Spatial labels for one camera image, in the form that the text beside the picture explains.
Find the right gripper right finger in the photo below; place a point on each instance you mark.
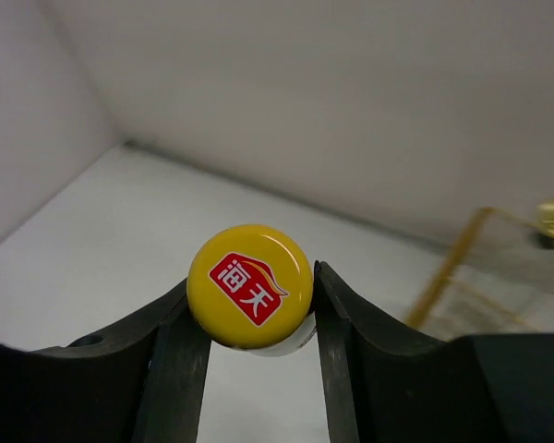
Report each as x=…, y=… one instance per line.
x=386, y=382

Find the yellow wire rack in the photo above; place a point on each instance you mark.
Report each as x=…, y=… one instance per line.
x=495, y=278

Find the green label sauce bottle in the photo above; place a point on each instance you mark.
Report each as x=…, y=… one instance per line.
x=250, y=287

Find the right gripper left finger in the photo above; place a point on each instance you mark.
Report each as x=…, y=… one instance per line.
x=140, y=379

